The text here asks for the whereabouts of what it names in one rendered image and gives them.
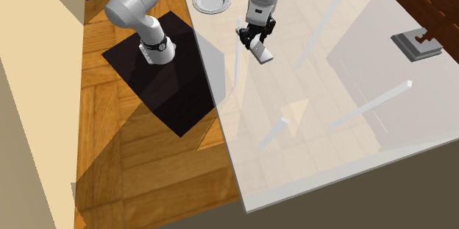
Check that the dark brown wooden cabinet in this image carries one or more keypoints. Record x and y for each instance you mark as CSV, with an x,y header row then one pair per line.
x,y
423,2

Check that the black robot stand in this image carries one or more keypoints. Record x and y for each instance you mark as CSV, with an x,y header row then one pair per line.
x,y
172,99

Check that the grey stepped flat block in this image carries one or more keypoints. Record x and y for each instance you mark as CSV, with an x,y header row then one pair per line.
x,y
412,49

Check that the glass table with white legs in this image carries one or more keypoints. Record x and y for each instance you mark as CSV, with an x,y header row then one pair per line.
x,y
322,156

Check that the grey flat rectangular slab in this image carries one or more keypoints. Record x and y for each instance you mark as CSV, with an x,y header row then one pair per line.
x,y
264,55

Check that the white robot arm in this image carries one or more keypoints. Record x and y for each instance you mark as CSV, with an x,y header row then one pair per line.
x,y
132,5

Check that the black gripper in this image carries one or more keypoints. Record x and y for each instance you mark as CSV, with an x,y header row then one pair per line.
x,y
257,30

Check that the grey round plate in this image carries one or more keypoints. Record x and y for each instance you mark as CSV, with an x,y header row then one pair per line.
x,y
211,1

